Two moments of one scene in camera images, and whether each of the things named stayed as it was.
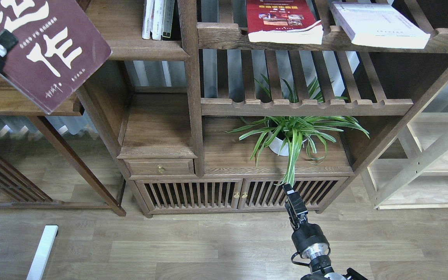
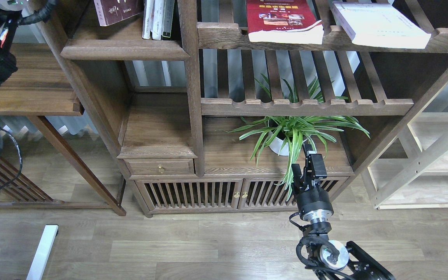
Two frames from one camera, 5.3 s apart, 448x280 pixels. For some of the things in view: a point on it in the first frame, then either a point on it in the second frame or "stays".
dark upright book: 168,18 stays
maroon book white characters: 58,48 to 111,11
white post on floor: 50,232 stays
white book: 148,11 stays
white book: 379,24 stays
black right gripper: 308,238 to 314,202
